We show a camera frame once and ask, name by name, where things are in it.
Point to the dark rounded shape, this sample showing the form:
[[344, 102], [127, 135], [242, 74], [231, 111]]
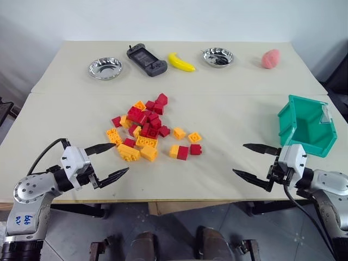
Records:
[[142, 247], [212, 244]]

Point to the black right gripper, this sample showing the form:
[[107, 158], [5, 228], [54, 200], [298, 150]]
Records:
[[280, 174]]

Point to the brown metal bracket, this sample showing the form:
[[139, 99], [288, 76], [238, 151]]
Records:
[[99, 248], [248, 248]]

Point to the black stand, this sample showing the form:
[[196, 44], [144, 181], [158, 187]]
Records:
[[8, 108]]

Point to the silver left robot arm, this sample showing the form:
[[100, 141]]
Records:
[[27, 190]]

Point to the brown cardboard box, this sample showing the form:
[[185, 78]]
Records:
[[187, 208]]

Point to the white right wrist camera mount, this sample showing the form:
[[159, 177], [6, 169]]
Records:
[[292, 157]]

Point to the green plastic bin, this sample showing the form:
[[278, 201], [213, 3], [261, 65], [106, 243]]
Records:
[[301, 130]]

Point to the flat orange toy block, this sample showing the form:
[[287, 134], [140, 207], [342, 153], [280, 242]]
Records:
[[114, 136]]

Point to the red plastic building brick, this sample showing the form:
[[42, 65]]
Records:
[[149, 131], [137, 115]]

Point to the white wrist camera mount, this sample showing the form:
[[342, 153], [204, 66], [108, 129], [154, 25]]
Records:
[[72, 160], [292, 157]]

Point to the pink toy peach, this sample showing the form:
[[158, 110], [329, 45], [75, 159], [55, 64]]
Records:
[[271, 59]]

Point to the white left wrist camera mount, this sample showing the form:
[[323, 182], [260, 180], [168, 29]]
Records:
[[72, 160]]

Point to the dark grey game controller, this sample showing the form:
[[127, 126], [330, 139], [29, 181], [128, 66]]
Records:
[[145, 59]]

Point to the black table frame bar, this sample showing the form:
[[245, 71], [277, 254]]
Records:
[[81, 210], [272, 208]]

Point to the steel bowl with dark bits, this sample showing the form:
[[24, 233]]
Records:
[[217, 57]]

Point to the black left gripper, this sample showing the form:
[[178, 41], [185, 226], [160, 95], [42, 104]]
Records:
[[87, 176]]

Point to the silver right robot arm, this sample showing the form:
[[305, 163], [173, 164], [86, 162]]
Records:
[[326, 182]]

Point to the empty steel bowl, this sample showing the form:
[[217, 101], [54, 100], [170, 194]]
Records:
[[105, 68]]

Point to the dark chair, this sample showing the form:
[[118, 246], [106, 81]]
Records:
[[338, 81]]

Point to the yellow plastic toy brick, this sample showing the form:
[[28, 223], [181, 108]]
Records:
[[128, 152]]

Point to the yellow toy banana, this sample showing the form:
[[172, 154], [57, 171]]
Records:
[[179, 63]]

